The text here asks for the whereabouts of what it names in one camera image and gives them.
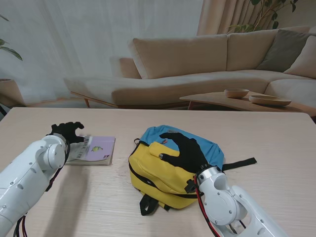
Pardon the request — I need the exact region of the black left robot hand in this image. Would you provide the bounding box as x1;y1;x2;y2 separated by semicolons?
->
51;121;84;145

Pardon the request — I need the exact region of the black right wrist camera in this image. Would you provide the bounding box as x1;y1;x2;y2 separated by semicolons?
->
185;179;198;194

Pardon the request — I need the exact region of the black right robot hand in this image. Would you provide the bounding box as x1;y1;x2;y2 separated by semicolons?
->
159;132;222;175

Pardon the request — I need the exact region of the wooden coffee table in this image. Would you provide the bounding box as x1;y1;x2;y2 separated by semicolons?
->
179;90;316;118

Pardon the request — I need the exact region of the beige curtain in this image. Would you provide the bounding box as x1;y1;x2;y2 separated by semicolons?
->
197;0;308;37

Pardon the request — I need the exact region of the red black left arm cable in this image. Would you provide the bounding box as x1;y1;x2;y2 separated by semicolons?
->
13;139;71;237

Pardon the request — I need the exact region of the dark green leaf plant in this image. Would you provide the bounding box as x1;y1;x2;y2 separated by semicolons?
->
0;14;23;62

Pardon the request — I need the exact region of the purple cover book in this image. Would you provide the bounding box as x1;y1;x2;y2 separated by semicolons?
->
64;135;116;166

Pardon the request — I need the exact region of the beige plant pot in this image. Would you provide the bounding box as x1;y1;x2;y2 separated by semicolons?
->
0;79;25;108

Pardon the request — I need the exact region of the grey cushion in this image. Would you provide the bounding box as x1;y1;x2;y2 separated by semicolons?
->
256;29;312;73

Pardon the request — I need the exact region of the beige sofa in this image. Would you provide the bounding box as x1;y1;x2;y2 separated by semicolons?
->
63;24;316;109

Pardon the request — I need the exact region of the tall green leafy plant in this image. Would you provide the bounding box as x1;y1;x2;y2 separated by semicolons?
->
228;0;299;34

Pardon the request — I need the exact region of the wide shallow wooden bowl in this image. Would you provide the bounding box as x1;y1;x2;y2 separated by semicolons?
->
248;95;292;107

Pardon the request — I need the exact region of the beige cushion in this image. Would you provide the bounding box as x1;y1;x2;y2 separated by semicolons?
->
283;35;316;79

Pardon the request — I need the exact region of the blue and yellow school backpack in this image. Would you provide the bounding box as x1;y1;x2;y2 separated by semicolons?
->
128;124;257;217

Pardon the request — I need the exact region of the red black arm cable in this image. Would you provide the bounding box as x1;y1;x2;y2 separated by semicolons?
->
194;174;247;237
13;139;71;237

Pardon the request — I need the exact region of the red black right arm cable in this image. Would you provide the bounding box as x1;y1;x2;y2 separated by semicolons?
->
194;174;247;237

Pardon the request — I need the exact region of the white sheer curtain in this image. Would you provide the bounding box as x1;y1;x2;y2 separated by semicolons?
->
0;0;205;107

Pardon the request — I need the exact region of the small wooden bowl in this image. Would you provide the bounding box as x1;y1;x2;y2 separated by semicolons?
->
224;88;250;99

